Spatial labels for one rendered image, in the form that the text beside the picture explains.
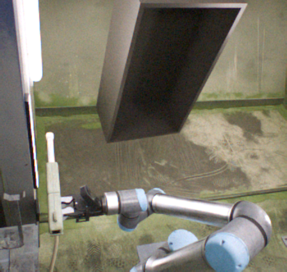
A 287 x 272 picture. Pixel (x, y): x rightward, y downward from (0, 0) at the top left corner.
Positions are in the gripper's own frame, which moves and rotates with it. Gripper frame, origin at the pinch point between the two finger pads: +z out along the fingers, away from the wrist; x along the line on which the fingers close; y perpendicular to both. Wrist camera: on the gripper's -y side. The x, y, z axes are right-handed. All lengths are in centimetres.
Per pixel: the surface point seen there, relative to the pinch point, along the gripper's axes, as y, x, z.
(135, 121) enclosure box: 65, 115, -69
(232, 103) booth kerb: 102, 175, -197
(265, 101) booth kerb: 101, 174, -238
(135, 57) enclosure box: 12, 122, -63
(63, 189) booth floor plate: 111, 90, -11
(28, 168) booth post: 31, 47, 10
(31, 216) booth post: 75, 47, 12
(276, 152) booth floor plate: 110, 107, -216
